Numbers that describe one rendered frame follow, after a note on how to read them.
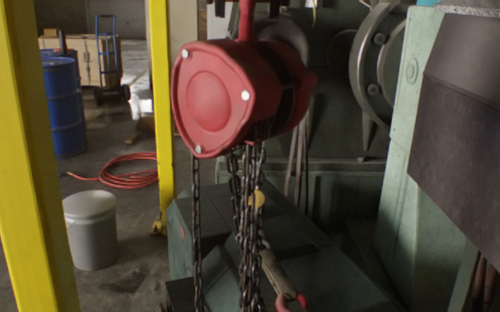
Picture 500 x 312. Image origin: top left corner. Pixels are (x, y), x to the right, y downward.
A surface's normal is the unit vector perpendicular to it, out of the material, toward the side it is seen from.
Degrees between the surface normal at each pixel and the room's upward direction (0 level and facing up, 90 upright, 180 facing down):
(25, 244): 90
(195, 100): 90
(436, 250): 72
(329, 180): 90
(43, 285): 90
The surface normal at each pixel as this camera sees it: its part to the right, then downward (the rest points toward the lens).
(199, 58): -0.64, 0.26
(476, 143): -1.00, -0.01
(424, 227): 0.04, 0.06
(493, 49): -0.97, -0.21
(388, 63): 0.04, 0.37
